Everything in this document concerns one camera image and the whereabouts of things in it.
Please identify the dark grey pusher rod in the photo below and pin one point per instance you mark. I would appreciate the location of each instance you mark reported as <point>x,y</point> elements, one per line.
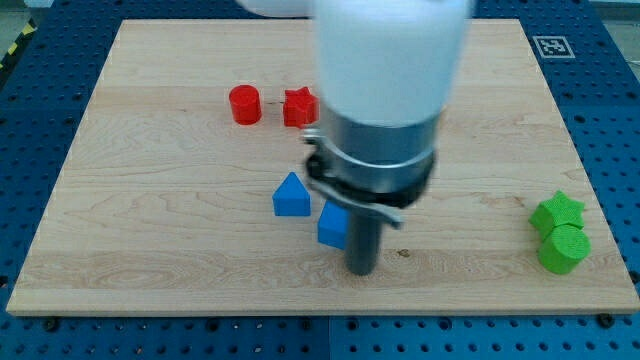
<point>362,243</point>

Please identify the silver flange with clamp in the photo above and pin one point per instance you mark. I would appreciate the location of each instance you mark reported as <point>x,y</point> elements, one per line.
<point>371,170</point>

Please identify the blue cube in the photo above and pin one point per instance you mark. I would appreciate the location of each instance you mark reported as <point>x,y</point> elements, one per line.
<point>332,226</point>

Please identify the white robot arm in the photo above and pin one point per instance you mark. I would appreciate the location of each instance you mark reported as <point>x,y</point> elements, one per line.
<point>384,72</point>

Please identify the blue triangle block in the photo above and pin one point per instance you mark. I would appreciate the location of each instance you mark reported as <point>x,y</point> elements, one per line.
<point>292,198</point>

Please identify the red star block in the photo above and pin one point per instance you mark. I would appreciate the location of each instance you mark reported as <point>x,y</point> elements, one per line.
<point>300,108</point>

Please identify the red cylinder block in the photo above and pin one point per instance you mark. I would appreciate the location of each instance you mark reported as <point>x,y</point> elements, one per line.
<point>245,104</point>

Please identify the green star block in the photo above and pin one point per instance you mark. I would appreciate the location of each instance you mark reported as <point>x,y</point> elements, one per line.
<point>559,210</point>

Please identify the green cylinder block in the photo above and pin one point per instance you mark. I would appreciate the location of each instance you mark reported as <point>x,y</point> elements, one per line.
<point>564,249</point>

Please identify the fiducial marker tag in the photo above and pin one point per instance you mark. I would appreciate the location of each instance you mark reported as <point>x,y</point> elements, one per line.
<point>553,47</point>

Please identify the wooden board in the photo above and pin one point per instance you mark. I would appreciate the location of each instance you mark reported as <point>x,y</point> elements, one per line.
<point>164,203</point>

